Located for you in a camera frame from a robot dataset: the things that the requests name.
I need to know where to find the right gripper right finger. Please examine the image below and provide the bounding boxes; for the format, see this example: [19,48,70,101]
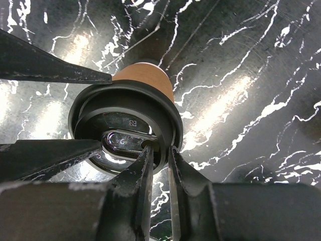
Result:
[168,146,320,240]

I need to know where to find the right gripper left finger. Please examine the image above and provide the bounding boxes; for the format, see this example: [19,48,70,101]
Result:
[1,146,153,240]

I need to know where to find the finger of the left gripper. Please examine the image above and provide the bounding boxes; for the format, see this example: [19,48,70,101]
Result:
[1,139,102,182]
[1,30,112,84]

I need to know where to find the single black cup lid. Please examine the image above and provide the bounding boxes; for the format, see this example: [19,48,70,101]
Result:
[68,80,184,175]

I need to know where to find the single brown paper cup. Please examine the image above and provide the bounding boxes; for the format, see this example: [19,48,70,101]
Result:
[112,62,175,103]

